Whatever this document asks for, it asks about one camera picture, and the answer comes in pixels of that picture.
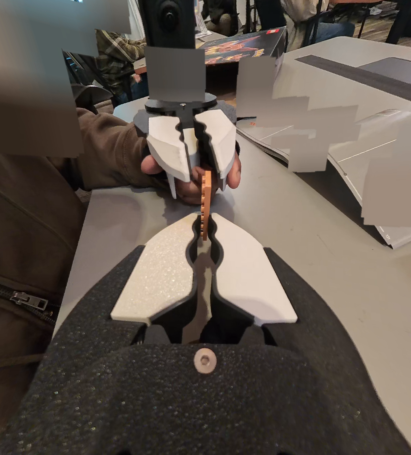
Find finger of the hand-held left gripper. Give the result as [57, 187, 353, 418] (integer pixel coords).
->
[146, 117, 192, 182]
[194, 109, 238, 180]

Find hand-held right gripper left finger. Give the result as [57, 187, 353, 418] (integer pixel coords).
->
[110, 213, 199, 325]

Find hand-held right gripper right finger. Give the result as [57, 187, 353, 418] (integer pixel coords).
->
[210, 213, 298, 328]

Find brown short plate brick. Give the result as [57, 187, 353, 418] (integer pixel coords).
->
[202, 169, 214, 214]

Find colourful printed box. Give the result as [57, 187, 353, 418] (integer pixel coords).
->
[195, 26, 288, 67]

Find grey instruction booklet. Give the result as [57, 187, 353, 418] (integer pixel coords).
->
[236, 106, 411, 250]

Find person's left forearm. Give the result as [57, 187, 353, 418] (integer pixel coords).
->
[75, 108, 164, 191]

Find grey desk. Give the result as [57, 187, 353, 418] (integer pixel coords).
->
[53, 36, 411, 455]

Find person's left hand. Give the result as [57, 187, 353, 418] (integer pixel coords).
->
[140, 140, 243, 205]

